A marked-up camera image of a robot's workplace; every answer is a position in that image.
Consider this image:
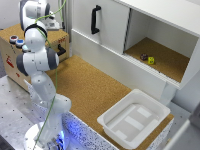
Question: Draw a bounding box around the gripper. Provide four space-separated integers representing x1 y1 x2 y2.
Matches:
44 12 63 32

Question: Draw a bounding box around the wooden drawer box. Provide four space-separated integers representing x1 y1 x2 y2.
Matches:
0 23 71 92

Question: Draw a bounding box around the green button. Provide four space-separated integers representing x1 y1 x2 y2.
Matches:
21 44 30 53

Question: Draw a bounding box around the blue button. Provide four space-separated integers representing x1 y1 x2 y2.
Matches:
15 38 26 48

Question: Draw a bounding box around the red button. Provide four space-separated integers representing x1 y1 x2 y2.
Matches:
8 35 19 44

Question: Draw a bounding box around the white sliding door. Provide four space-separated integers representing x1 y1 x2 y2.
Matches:
72 0 131 55

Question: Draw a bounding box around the white cabinet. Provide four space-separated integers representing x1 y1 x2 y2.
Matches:
70 0 200 107

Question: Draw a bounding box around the purple block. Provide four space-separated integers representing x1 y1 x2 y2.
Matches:
140 53 149 62

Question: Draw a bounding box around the yellow block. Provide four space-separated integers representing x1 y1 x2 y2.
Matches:
147 56 156 66

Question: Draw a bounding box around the white plastic box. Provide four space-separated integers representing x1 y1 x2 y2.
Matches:
96 88 172 150

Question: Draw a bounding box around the black drawer handle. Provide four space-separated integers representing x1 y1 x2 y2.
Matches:
56 43 67 57

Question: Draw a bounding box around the black door handle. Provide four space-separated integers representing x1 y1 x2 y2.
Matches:
90 4 102 36

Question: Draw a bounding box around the green cable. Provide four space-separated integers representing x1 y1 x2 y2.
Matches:
32 0 69 150

